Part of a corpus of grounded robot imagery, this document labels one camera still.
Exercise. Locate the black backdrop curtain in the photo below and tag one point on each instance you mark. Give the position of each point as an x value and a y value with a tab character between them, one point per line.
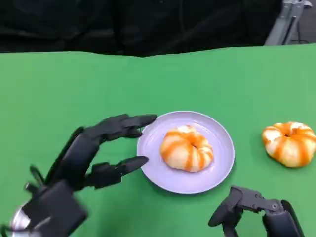
98	24

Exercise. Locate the orange and white bread roll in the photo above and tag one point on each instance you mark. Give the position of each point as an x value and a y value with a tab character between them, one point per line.
186	149
290	146

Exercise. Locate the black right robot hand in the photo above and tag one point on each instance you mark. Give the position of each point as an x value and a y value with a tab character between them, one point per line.
279	219

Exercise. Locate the green table cloth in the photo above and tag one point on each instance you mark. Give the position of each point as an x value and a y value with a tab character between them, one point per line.
123	86

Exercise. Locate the lilac plate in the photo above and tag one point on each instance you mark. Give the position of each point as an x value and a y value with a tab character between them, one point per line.
153	172

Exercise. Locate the grey metal stand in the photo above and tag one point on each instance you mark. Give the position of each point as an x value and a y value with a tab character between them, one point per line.
281	24

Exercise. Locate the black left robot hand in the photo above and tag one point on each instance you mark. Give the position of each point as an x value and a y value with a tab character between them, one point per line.
76	153

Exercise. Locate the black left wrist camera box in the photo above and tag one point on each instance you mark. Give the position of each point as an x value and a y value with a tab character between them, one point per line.
56	207

